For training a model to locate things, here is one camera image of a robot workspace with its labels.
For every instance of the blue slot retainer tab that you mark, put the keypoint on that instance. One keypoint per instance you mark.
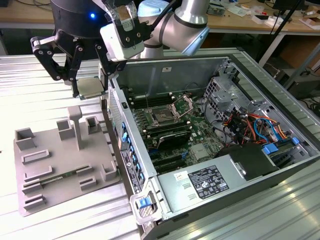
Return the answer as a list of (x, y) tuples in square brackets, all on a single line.
[(123, 127), (135, 158), (142, 177), (126, 138), (131, 148), (139, 167)]

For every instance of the silver square CPU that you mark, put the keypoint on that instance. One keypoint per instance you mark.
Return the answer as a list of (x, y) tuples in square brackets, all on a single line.
[(90, 87)]

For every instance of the white paper sheet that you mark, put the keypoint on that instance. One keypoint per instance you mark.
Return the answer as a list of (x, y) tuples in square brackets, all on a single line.
[(240, 10)]

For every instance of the open black PC case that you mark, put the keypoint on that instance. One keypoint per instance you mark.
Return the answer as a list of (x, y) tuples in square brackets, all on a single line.
[(175, 75)]

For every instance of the small blue plastic clip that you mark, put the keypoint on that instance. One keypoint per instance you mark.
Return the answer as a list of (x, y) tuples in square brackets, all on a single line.
[(295, 141)]

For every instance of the black RAM slot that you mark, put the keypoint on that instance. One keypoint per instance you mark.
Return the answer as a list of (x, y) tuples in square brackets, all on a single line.
[(166, 125), (152, 96), (168, 130), (153, 101)]

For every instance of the grey plastic parts rack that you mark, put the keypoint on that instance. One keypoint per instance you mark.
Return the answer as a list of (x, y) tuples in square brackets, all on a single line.
[(65, 155)]

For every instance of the silver labelled power supply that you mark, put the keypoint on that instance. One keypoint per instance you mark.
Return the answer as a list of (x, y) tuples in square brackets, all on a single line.
[(170, 192)]

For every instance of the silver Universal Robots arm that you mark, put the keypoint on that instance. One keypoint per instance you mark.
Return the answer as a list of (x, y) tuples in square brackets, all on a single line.
[(190, 22)]

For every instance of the silver metal drive cage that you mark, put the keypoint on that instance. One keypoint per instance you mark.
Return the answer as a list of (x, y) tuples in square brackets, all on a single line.
[(225, 95)]

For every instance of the green motherboard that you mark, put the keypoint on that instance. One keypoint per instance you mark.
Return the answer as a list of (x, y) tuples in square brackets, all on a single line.
[(200, 130)]

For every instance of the blue case latch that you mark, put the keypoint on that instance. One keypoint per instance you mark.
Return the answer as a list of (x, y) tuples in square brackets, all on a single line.
[(144, 202)]

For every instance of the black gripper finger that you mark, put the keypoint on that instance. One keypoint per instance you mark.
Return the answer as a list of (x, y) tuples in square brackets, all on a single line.
[(105, 67), (46, 58)]

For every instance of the blue disk carrier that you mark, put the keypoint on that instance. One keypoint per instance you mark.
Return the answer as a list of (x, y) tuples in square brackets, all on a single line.
[(270, 149)]

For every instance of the black monitor base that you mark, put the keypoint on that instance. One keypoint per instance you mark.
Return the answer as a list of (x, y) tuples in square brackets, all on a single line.
[(287, 5)]

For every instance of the black box under desk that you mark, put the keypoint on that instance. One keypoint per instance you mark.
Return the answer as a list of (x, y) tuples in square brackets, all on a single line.
[(305, 87)]

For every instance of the green RAM stick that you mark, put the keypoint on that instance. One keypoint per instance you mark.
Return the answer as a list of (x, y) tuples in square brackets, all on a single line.
[(57, 177)]

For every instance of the black graphics card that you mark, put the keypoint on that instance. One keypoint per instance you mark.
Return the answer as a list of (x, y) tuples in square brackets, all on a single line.
[(175, 140)]

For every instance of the black plastic air shroud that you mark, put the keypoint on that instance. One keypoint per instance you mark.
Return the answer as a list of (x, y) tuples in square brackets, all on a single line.
[(250, 160)]

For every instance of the thin metal locking lever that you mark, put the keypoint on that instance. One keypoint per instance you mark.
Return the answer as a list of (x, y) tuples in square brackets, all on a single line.
[(147, 101)]

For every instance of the CPU socket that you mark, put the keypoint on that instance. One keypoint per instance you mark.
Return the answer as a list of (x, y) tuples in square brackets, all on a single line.
[(162, 116)]

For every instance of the wooden desk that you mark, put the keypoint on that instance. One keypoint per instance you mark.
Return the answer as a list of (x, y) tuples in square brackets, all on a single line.
[(237, 22)]

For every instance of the silver chipset heatsink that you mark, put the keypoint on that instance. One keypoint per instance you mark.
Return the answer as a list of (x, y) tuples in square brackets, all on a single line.
[(200, 152)]

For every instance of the black expansion slot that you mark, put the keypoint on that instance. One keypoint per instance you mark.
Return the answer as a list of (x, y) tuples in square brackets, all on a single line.
[(167, 158), (170, 164)]

